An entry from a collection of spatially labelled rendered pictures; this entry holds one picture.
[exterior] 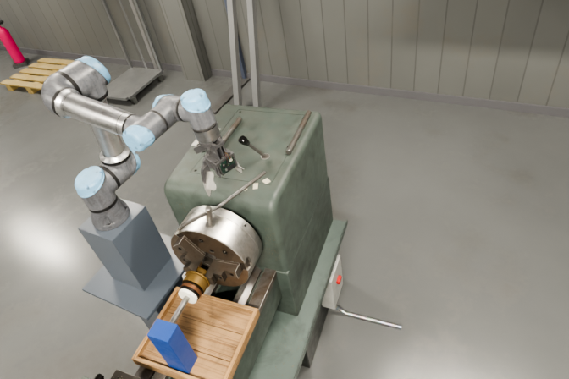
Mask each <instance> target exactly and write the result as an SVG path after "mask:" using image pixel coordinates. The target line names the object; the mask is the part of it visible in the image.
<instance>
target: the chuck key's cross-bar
mask: <svg viewBox="0 0 569 379"><path fill-rule="evenodd" d="M265 174H266V172H265V171H263V172H262V173H260V174H259V175H258V176H256V177H255V178H254V179H253V180H252V181H250V182H249V183H248V184H246V185H245V186H243V187H242V188H241V189H239V190H238V191H236V192H235V193H234V194H232V195H231V196H230V197H229V198H227V199H226V200H224V201H223V202H222V203H220V204H219V205H217V206H215V207H213V208H212V212H213V211H216V210H217V209H218V208H220V207H222V206H224V205H225V204H226V203H228V202H229V201H230V200H232V199H233V198H235V197H236V196H237V195H238V194H239V193H241V192H242V191H243V190H245V189H246V188H248V187H249V186H250V185H252V184H253V183H255V182H256V181H257V180H259V179H260V178H261V177H262V176H263V175H265ZM206 215H207V214H206V212H203V213H202V214H200V215H198V216H196V217H193V218H192V219H190V220H189V221H187V222H184V223H182V224H181V227H182V228H183V227H185V226H186V225H188V224H190V223H192V222H194V221H196V220H198V219H200V218H202V217H204V216H206Z"/></svg>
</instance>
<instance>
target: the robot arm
mask: <svg viewBox="0 0 569 379"><path fill-rule="evenodd" d="M110 80H111V76H110V74H109V72H108V70H107V69H106V68H105V67H104V66H103V65H102V64H101V63H100V62H99V61H98V60H96V59H95V58H93V57H90V56H84V57H82V58H79V59H75V60H74V62H72V63H70V64H68V65H67V66H65V67H63V68H62V69H60V70H59V71H57V72H55V73H53V74H51V75H49V76H48V77H47V78H46V79H45V81H44V82H43V85H42V88H41V98H42V100H43V102H44V104H45V106H46V107H47V109H48V110H49V111H50V112H52V113H54V114H55V115H57V116H59V117H61V118H75V119H77V120H80V121H82V122H84V123H87V124H89V125H90V126H91V130H92V132H93V134H94V136H95V138H96V140H97V144H98V145H99V147H100V150H101V153H100V156H99V157H100V160H101V162H102V163H101V164H100V165H99V166H92V167H89V168H86V169H84V170H83V171H81V172H80V173H79V174H78V176H77V177H76V179H75V188H76V190H77V193H78V195H79V196H80V197H81V199H82V200H83V201H84V203H85V204H86V206H87V208H88V209H89V211H90V214H91V222H92V224H93V226H94V227H95V229H97V230H100V231H108V230H112V229H115V228H117V227H119V226H120V225H122V224H123V223H124V222H125V221H126V220H127V218H128V217H129V215H130V209H129V207H128V205H127V204H126V203H125V202H124V201H123V200H121V199H120V198H118V196H117V195H116V193H115V190H117V189H118V188H119V187H120V186H121V185H122V184H123V183H124V182H125V181H127V180H128V179H129V178H130V177H131V176H133V175H134V174H135V173H136V171H137V170H138V169H139V168H140V166H141V160H140V158H139V156H138V155H137V154H136V153H135V151H144V150H145V149H146V148H147V147H148V146H151V145H152V144H153V143H154V141H155V140H157V139H158V138H159V137H160V136H161V135H162V134H164V133H165V132H166V131H167V130H168V129H170V128H171V127H172V126H173V125H174V124H175V123H177V122H178V121H182V122H190V124H191V127H192V129H193V132H194V134H195V137H196V140H197V141H198V142H199V143H198V144H197V145H196V147H194V148H193V149H194V151H195V153H196V154H198V153H203V152H205V151H206V154H205V155H204V158H203V160H202V168H201V176H202V182H203V184H204V188H205V191H206V192H207V194H208V196H211V192H212V190H216V184H215V183H214V181H213V177H214V174H213V171H210V168H211V169H213V170H215V172H216V174H217V175H218V176H219V177H220V178H221V175H223V176H224V175H225V174H226V173H227V172H229V171H230V170H232V169H233V168H234V169H235V170H236V171H238V172H239V173H242V169H244V168H242V167H241V166H240V164H239V163H238V162H237V161H236V159H235V154H234V152H232V151H229V150H228V149H226V148H224V144H225V143H224V140H222V136H221V134H220V130H219V127H218V122H217V121H216V118H215V116H214V114H213V110H212V107H211V103H210V101H209V99H208V98H207V94H206V92H205V91H204V90H202V89H194V90H192V89H191V90H188V91H186V92H185V93H183V94H182V96H175V95H171V94H167V95H160V96H157V97H156V98H155V101H154V103H153V104H152V109H151V110H150V111H149V112H147V113H146V114H145V115H143V116H140V115H137V114H134V113H131V112H128V111H125V110H123V109H120V108H117V107H113V106H111V105H108V102H107V99H106V98H107V97H108V89H107V87H106V85H108V84H109V82H110ZM120 136H122V137H123V140H124V142H125V144H126V145H124V144H123V141H122V140H121V137H120ZM207 150H208V151H207Z"/></svg>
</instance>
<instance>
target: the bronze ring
mask: <svg viewBox="0 0 569 379"><path fill-rule="evenodd" d="M206 273H207V271H206V270H205V269H203V268H201V267H198V268H197V269H196V271H188V272H186V274H185V278H184V280H183V281H182V285H181V286H180V290H181V289H182V288H185V289H188V290H190V291H191V292H193V293H194V294H195V295H196V296H197V298H198V299H200V297H201V296H202V294H204V292H205V291H206V289H207V288H208V287H209V286H210V282H209V280H208V279H207V278H206V277H205V274H206Z"/></svg>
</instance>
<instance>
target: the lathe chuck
mask: <svg viewBox="0 0 569 379"><path fill-rule="evenodd" d="M202 213H203V212H194V213H191V214H190V215H188V216H187V217H186V218H185V219H184V221H183V222H182V223H184V222H187V221H189V220H190V219H192V218H193V217H196V216H198V215H200V214H202ZM213 221H214V222H215V226H214V227H213V228H207V227H206V222H207V219H206V216H204V217H202V218H200V219H198V220H196V221H194V222H192V223H190V224H188V225H186V226H185V227H184V228H183V229H181V228H182V227H181V224H182V223H181V224H180V226H179V227H178V229H177V230H176V232H175V233H174V235H173V236H172V238H171V247H172V250H173V252H174V254H175V255H176V257H177V258H178V259H179V260H180V257H181V256H182V254H181V253H180V252H178V251H177V250H176V249H175V248H174V247H173V246H174V244H175V243H176V241H177V240H178V238H179V236H177V235H176V234H177V233H178V231H179V230H180V229H181V231H180V232H181V233H182V234H183V235H184V236H185V237H187V238H188V239H189V240H190V241H191V242H192V243H194V244H195V245H196V246H197V247H198V248H199V249H201V250H202V251H203V252H206V253H205V256H206V257H207V256H208V257H210V258H212V259H216V258H217V259H220V260H226V261H234V262H239V263H244V264H245V263H246V258H248V260H249V262H250V266H249V267H248V268H247V270H245V269H243V271H242V273H241V275H240V277H239V279H237V278H232V277H227V278H226V280H225V282H223V281H219V280H218V281H217V282H216V284H219V285H223V286H230V287H234V286H240V285H242V284H244V283H246V282H247V280H248V279H249V277H250V275H251V272H252V270H253V268H254V266H255V265H256V263H257V260H258V257H259V253H258V248H257V246H256V244H255V242H254V241H253V239H252V238H251V236H250V235H249V234H248V233H247V232H246V231H245V230H243V229H242V228H241V227H239V226H238V225H237V224H235V223H233V222H231V221H230V220H228V219H226V218H224V217H221V216H219V215H216V214H213ZM205 256H204V257H205ZM180 262H181V263H182V264H183V265H185V263H184V262H183V261H181V260H180Z"/></svg>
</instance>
